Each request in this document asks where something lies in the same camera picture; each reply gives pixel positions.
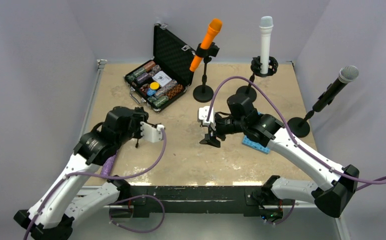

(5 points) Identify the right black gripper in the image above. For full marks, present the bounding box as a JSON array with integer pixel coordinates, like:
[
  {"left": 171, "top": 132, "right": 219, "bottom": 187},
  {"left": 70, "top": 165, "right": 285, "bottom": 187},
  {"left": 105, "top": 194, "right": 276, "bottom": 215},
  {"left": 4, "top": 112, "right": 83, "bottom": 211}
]
[{"left": 200, "top": 115, "right": 246, "bottom": 148}]

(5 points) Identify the black round base clip stand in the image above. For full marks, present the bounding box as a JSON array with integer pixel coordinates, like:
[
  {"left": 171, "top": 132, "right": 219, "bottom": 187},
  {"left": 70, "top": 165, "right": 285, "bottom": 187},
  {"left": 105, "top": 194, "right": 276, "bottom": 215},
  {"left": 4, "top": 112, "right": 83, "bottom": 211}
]
[{"left": 193, "top": 42, "right": 220, "bottom": 103}]

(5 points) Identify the purple glitter microphone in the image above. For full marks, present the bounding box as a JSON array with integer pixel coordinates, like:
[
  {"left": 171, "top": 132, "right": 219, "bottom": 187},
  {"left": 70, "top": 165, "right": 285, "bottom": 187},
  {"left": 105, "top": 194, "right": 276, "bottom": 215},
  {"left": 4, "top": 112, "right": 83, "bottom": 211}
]
[{"left": 100, "top": 151, "right": 119, "bottom": 176}]

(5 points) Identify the orange microphone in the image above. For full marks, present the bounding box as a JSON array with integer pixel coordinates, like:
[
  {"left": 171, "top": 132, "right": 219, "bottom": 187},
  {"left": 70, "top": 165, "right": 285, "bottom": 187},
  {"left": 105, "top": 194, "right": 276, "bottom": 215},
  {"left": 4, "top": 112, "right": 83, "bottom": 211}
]
[{"left": 189, "top": 18, "right": 223, "bottom": 72}]

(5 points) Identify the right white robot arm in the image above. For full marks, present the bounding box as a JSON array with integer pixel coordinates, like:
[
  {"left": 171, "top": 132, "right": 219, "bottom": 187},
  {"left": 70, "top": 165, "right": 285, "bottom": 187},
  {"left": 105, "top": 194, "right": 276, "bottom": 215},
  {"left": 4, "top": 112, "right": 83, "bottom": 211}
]
[{"left": 198, "top": 94, "right": 359, "bottom": 218}]

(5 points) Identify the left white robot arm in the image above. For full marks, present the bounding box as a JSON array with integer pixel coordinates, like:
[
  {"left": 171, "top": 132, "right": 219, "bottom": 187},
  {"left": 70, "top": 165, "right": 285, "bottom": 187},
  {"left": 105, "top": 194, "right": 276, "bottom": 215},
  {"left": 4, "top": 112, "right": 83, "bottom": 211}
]
[{"left": 14, "top": 106, "right": 149, "bottom": 240}]

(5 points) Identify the black stand at right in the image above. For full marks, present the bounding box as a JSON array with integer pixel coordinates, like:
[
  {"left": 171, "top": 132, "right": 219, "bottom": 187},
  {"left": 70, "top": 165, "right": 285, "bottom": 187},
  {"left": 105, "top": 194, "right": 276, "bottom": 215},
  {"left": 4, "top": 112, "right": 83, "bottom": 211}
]
[{"left": 287, "top": 110, "right": 315, "bottom": 138}]

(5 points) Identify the white microphone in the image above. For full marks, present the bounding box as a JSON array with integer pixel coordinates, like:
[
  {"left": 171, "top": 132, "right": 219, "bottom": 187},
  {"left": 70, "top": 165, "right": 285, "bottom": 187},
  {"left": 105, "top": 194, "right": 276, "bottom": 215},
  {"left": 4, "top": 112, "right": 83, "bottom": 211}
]
[{"left": 259, "top": 16, "right": 273, "bottom": 75}]

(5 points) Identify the black microphone silver grille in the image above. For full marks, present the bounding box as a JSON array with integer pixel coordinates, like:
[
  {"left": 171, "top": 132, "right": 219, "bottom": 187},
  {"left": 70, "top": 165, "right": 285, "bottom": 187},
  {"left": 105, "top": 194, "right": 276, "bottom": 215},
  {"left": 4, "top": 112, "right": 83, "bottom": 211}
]
[{"left": 312, "top": 65, "right": 359, "bottom": 112}]

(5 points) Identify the yellow round chip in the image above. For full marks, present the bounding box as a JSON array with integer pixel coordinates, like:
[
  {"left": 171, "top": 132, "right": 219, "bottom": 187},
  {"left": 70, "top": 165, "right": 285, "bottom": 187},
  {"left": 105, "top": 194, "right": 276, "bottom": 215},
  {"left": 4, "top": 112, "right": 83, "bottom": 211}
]
[{"left": 149, "top": 82, "right": 160, "bottom": 91}]

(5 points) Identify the black poker chip case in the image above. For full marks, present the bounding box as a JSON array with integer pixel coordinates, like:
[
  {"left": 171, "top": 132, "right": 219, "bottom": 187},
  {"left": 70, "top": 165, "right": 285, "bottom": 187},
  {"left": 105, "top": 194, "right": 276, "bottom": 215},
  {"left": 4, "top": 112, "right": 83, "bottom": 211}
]
[{"left": 123, "top": 23, "right": 195, "bottom": 112}]

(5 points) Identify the white card deck box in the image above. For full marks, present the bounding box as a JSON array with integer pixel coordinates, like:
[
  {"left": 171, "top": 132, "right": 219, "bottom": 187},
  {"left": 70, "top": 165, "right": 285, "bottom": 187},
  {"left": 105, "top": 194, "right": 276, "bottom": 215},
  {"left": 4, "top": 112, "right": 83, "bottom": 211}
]
[{"left": 152, "top": 70, "right": 172, "bottom": 87}]

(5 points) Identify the blue lego baseplate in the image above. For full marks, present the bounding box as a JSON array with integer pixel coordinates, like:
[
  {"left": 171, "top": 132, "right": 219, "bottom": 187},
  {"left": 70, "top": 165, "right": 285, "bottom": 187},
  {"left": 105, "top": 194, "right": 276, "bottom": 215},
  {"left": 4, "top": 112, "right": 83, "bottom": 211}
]
[{"left": 242, "top": 136, "right": 270, "bottom": 154}]

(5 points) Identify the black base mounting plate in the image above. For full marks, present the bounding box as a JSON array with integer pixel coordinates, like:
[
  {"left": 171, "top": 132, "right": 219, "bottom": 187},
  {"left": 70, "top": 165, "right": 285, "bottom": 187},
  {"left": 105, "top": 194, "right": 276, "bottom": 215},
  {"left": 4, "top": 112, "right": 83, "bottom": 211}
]
[{"left": 97, "top": 184, "right": 295, "bottom": 220}]

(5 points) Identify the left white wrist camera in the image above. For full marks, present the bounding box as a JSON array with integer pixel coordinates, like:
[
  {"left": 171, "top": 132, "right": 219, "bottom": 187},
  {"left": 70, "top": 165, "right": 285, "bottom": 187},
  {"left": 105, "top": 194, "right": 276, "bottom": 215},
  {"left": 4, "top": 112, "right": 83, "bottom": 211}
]
[{"left": 140, "top": 121, "right": 165, "bottom": 143}]

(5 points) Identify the black shock mount round stand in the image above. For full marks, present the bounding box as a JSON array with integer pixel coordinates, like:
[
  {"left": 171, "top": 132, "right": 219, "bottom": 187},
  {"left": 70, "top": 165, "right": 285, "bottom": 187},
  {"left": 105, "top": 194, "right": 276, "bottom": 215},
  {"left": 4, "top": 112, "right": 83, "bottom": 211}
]
[{"left": 236, "top": 56, "right": 278, "bottom": 102}]

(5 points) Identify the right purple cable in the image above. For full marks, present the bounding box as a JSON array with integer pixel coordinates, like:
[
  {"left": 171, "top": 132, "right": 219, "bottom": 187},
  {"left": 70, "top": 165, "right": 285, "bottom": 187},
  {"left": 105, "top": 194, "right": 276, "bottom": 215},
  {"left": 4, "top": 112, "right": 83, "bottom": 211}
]
[{"left": 206, "top": 76, "right": 386, "bottom": 186}]

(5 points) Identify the purple cable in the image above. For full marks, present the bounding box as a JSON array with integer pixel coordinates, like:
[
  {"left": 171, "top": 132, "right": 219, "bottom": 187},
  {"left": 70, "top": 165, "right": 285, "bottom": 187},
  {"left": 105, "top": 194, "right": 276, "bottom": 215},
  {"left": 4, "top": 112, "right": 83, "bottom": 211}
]
[
  {"left": 22, "top": 127, "right": 168, "bottom": 240},
  {"left": 206, "top": 76, "right": 386, "bottom": 186}
]

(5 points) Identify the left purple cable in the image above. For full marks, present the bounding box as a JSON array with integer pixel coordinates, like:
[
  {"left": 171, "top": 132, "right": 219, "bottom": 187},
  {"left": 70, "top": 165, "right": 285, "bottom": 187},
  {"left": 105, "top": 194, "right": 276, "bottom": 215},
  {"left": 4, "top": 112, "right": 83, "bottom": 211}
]
[{"left": 22, "top": 127, "right": 168, "bottom": 240}]

